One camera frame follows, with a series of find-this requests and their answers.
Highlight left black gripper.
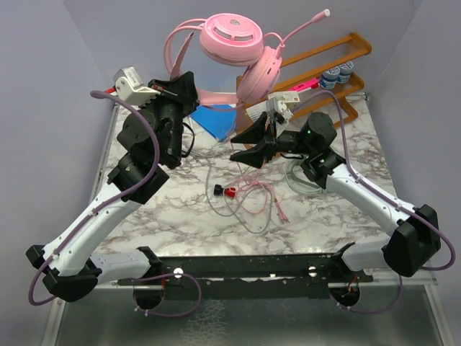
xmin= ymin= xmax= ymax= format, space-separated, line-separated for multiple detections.
xmin=139 ymin=71 xmax=200 ymax=164

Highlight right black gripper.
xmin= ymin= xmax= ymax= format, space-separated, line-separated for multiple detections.
xmin=230 ymin=112 xmax=314 ymax=169

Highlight pink headphone cable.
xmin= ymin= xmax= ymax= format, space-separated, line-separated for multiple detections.
xmin=228 ymin=140 xmax=292 ymax=225

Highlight mint green headphones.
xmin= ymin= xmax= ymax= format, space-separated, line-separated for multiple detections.
xmin=284 ymin=160 xmax=327 ymax=195

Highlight pink grey headphones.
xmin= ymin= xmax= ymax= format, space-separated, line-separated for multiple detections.
xmin=164 ymin=9 xmax=331 ymax=107

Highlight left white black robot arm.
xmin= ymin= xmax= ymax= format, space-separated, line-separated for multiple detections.
xmin=26 ymin=71 xmax=198 ymax=306

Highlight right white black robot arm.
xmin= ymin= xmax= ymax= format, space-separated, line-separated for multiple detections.
xmin=230 ymin=112 xmax=441 ymax=282

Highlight blue notebook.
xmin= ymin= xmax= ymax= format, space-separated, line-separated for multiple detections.
xmin=190 ymin=105 xmax=236 ymax=142

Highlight white green red box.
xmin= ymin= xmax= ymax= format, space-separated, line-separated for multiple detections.
xmin=267 ymin=91 xmax=300 ymax=109

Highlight pink marker pen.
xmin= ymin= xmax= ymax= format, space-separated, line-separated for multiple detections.
xmin=290 ymin=78 xmax=318 ymax=93

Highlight blue white jar left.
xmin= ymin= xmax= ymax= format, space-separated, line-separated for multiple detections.
xmin=320 ymin=66 xmax=339 ymax=90

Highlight blue white jar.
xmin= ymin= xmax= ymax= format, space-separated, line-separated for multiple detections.
xmin=337 ymin=61 xmax=354 ymax=84
xmin=320 ymin=66 xmax=339 ymax=90

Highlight blue white jar right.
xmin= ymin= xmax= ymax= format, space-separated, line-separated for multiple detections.
xmin=337 ymin=61 xmax=354 ymax=84

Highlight wooden three-tier rack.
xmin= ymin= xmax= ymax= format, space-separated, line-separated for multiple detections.
xmin=236 ymin=31 xmax=372 ymax=152

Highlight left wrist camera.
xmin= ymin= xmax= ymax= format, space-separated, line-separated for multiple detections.
xmin=106 ymin=66 xmax=161 ymax=107

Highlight grey headphone cable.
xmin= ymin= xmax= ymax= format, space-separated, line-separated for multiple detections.
xmin=185 ymin=143 xmax=273 ymax=236

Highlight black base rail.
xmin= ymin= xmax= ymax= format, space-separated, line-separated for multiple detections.
xmin=118 ymin=252 xmax=375 ymax=301

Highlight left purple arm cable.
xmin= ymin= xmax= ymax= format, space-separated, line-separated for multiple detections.
xmin=27 ymin=89 xmax=205 ymax=319

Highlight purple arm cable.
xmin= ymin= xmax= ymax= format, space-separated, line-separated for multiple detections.
xmin=27 ymin=89 xmax=205 ymax=319
xmin=291 ymin=89 xmax=453 ymax=314

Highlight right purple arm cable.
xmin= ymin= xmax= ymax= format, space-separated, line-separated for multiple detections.
xmin=291 ymin=89 xmax=453 ymax=314

